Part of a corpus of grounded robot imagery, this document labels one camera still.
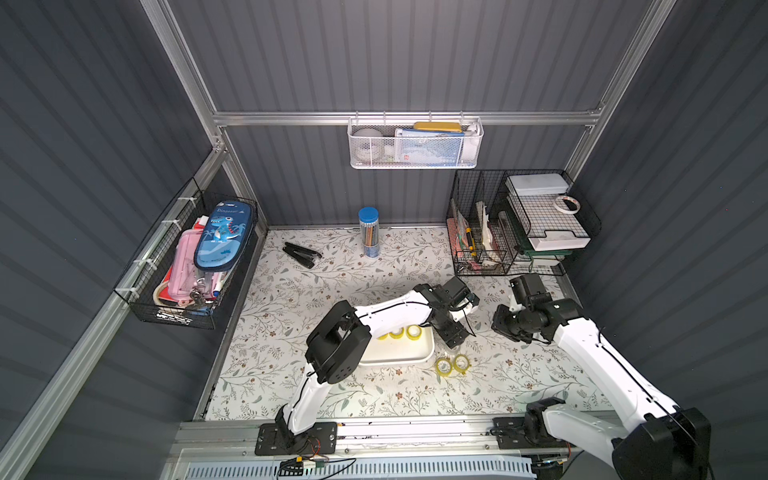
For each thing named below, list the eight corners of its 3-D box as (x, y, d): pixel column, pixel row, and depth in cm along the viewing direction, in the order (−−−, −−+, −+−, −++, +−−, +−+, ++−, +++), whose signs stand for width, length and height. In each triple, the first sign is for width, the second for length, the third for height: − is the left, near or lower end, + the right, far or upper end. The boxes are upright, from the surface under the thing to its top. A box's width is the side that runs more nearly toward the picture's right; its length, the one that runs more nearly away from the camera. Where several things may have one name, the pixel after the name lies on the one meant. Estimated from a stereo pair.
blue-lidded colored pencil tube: (362, 258, 113) (357, 223, 98) (363, 243, 118) (359, 207, 103) (378, 258, 113) (376, 223, 98) (378, 243, 118) (376, 207, 103)
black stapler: (279, 257, 114) (276, 252, 111) (288, 246, 117) (286, 241, 115) (312, 269, 110) (311, 264, 108) (321, 257, 113) (320, 252, 111)
